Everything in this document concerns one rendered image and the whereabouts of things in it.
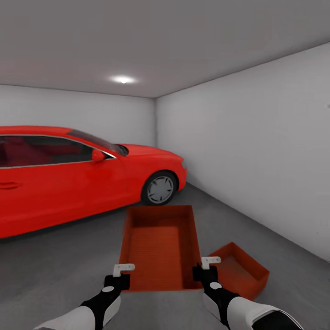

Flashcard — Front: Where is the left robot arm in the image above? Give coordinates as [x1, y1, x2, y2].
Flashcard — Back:
[33, 264, 135, 330]

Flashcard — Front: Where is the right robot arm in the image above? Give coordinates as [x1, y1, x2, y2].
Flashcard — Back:
[192, 256, 304, 330]

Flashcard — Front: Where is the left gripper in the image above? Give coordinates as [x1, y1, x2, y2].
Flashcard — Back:
[104, 274, 130, 290]

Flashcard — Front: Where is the storage box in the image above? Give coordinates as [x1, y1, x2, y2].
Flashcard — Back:
[119, 205, 204, 292]
[208, 242, 270, 301]

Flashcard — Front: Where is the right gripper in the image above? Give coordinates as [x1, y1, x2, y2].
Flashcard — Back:
[192, 264, 218, 282]

